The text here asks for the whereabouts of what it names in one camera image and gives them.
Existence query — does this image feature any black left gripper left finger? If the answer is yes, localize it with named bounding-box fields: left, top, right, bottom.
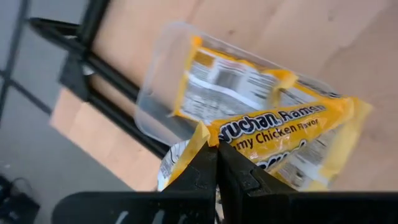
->
left=51, top=141, right=218, bottom=224

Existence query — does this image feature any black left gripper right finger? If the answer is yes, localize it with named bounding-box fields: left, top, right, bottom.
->
left=217, top=140, right=398, bottom=224

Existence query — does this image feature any clear plastic bin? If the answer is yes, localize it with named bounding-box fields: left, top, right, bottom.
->
left=134, top=21, right=343, bottom=147

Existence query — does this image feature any black aluminium table frame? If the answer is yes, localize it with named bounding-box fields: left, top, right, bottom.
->
left=27, top=0, right=170, bottom=159

